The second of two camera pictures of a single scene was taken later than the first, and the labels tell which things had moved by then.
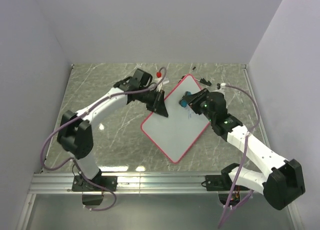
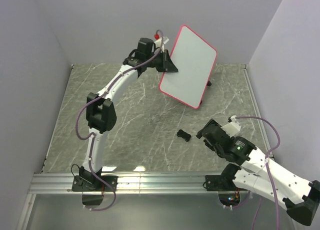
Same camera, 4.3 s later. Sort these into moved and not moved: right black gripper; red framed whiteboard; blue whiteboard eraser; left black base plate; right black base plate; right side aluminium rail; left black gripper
Moved: blue whiteboard eraser; red framed whiteboard; left black gripper; right black gripper
Not moved: right black base plate; right side aluminium rail; left black base plate
